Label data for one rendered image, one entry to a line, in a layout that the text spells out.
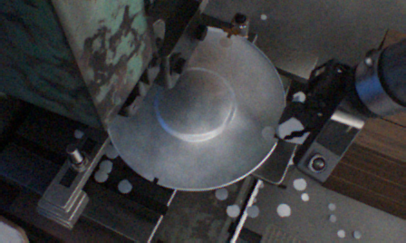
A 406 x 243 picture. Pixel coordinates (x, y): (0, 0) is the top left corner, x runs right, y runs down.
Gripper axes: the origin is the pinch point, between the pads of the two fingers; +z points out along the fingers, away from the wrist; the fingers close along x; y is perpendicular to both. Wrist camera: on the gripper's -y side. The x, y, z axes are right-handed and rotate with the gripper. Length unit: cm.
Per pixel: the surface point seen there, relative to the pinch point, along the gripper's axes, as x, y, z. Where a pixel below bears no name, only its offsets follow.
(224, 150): 6.3, -5.0, 4.3
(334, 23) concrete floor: -34, 89, 72
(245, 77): 8.1, 8.1, 4.6
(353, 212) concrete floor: -58, 23, 61
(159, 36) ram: 24.6, -2.5, -10.1
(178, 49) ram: 21.6, -1.5, -8.1
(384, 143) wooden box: -40, 30, 31
